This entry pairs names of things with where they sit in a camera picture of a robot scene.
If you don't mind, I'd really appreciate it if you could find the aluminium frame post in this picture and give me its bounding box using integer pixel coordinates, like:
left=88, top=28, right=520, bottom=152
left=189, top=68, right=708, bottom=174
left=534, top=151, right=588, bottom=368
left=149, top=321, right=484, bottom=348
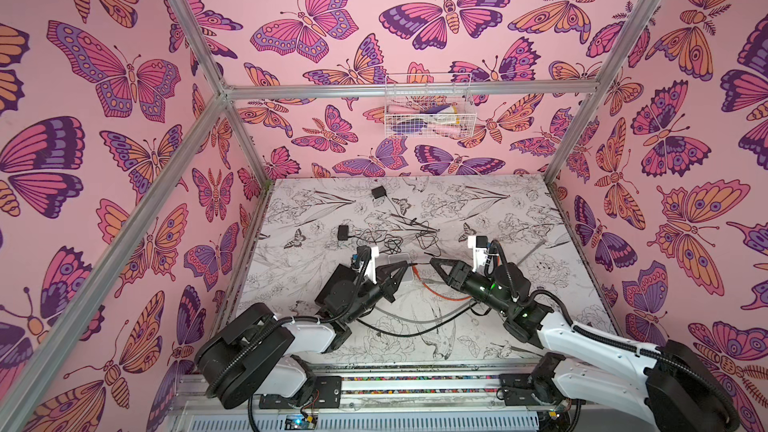
left=168, top=0, right=271, bottom=187

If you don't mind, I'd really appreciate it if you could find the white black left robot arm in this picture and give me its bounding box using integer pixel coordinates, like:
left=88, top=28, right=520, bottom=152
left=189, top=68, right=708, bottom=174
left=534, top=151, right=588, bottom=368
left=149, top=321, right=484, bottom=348
left=194, top=258, right=410, bottom=409

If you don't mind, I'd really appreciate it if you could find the red ethernet cable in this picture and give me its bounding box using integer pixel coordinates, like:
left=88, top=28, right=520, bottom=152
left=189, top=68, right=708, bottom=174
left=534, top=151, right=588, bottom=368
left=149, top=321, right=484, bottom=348
left=412, top=266, right=475, bottom=303

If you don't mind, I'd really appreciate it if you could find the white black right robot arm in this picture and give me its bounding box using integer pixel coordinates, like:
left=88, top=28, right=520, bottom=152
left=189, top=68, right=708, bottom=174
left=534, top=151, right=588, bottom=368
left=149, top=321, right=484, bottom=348
left=430, top=238, right=741, bottom=431

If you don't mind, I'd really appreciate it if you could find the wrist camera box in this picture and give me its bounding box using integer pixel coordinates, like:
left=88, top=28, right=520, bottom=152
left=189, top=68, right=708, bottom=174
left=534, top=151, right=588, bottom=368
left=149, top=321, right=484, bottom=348
left=352, top=245, right=380, bottom=284
left=467, top=235, right=493, bottom=275

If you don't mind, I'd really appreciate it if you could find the black power adapter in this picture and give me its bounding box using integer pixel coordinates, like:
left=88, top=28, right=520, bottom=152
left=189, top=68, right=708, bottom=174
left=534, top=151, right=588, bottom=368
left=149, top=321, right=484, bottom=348
left=337, top=224, right=403, bottom=255
left=370, top=185, right=442, bottom=256

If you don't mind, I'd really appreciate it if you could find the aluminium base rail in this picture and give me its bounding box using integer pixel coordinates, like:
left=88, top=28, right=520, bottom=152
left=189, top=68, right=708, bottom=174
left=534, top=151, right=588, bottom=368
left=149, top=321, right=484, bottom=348
left=162, top=362, right=656, bottom=431

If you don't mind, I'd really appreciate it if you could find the white wire basket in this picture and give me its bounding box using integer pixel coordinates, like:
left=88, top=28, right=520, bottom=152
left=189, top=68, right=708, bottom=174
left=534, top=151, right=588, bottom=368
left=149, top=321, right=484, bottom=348
left=382, top=72, right=477, bottom=141

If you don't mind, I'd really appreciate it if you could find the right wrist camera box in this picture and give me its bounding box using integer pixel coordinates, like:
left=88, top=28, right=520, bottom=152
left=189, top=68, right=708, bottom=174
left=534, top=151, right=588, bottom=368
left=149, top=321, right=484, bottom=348
left=467, top=235, right=493, bottom=275

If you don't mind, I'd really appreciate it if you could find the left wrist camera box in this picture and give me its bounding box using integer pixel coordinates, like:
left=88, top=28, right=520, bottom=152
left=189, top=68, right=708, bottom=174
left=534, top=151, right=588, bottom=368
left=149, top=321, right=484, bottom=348
left=352, top=245, right=380, bottom=284

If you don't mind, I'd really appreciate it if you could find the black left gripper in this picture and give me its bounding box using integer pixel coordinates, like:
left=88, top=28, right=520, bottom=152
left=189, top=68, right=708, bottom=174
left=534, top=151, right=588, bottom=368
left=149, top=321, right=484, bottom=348
left=341, top=263, right=406, bottom=329

